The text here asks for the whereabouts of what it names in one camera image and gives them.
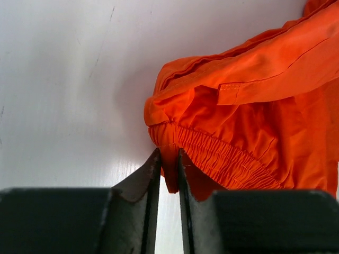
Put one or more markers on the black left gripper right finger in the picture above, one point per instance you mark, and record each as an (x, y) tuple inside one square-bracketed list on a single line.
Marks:
[(217, 220)]

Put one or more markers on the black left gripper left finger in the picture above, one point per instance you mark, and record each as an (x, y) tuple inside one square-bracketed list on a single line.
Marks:
[(120, 219)]

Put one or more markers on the orange shorts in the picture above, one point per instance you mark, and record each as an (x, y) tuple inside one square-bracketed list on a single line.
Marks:
[(262, 115)]

